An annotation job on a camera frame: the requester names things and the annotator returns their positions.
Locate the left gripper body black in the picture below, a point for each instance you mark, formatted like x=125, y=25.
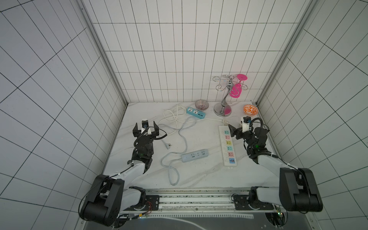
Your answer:
x=153, y=135

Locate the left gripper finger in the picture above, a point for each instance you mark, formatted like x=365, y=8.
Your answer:
x=156, y=128
x=135, y=129

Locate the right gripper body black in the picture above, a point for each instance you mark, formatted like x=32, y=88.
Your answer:
x=240, y=133

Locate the grey power strip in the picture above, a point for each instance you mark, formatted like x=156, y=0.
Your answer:
x=199, y=154

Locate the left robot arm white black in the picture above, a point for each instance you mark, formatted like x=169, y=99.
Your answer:
x=112, y=194

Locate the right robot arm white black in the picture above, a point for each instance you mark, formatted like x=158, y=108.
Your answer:
x=297, y=189

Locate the white multicolour power strip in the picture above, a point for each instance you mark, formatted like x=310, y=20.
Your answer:
x=227, y=148

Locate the teal power strip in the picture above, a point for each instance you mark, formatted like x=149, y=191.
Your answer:
x=196, y=113

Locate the chrome glass holder stand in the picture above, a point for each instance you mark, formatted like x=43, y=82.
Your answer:
x=223, y=109

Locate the orange patterned bowl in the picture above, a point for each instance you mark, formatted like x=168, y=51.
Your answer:
x=250, y=110

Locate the pink wine glass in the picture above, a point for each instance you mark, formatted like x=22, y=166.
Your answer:
x=238, y=85

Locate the purple striped glass bowl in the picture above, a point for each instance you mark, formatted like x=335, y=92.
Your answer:
x=201, y=105

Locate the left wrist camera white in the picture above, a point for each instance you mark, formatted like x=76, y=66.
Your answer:
x=145, y=124

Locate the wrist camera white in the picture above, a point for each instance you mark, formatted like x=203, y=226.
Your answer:
x=245, y=122
x=145, y=124

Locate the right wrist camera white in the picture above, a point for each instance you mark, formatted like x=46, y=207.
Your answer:
x=245, y=122

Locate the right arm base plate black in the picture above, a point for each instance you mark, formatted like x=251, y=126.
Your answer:
x=244, y=203

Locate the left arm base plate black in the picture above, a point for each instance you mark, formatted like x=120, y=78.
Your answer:
x=151, y=203

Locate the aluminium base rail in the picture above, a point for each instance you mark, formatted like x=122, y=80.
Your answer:
x=200, y=200

